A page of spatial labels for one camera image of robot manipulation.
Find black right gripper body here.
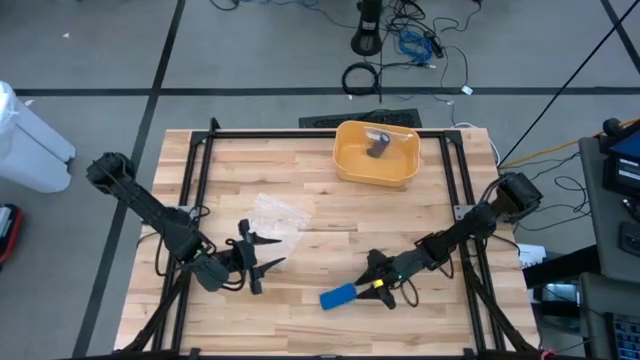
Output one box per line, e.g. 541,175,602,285
367,247,431,311

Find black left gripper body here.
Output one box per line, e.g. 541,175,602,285
229,218,264,296

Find bright blue elastic bandage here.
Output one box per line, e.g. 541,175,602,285
319,282,359,312

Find dark blue elastic bandage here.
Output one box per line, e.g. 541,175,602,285
366,132,394,159

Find yellow plastic bin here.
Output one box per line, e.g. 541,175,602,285
333,121,422,189

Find white paper box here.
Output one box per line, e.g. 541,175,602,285
518,243,547,270

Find black keyboard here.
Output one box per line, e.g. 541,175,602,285
298,108,423,129

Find silver metal box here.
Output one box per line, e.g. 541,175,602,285
542,282,581,304

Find grey equipment cart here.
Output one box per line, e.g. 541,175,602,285
578,134,640,284

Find black power adapter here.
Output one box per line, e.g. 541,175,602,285
427,32,445,59

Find black stand base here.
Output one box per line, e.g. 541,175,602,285
350,0,384,57

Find keypad with blue keys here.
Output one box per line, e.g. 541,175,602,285
607,312,640,360

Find red and black case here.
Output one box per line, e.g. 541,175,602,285
0,203,25,266

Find white trash bin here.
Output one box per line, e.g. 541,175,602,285
0,80,77,195

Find black monitor device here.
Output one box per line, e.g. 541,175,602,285
599,127,640,197

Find black metal table frame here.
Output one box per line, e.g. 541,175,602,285
114,117,541,360

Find coiled black cable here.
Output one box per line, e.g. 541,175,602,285
341,61,382,97

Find yellow cable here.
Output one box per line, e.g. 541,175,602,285
499,118,640,170

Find coiled blue cable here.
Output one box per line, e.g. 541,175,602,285
397,29,434,64

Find long straight black cable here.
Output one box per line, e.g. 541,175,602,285
498,0,640,166

